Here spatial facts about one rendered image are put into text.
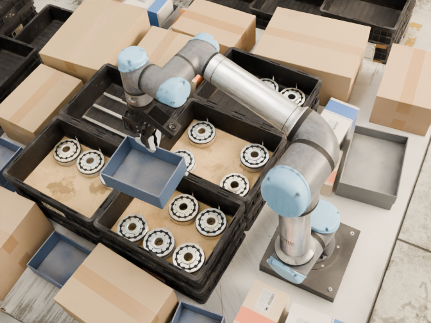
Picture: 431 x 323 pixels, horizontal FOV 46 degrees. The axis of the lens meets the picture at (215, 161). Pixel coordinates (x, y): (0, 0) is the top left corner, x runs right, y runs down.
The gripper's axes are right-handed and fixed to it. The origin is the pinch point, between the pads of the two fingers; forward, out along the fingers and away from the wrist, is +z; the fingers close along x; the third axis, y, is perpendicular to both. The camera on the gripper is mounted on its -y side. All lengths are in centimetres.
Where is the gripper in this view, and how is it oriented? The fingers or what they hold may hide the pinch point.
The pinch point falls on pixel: (155, 149)
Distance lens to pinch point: 151.8
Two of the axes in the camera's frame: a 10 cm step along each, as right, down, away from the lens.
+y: -8.8, -3.6, 3.2
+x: -4.8, 6.9, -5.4
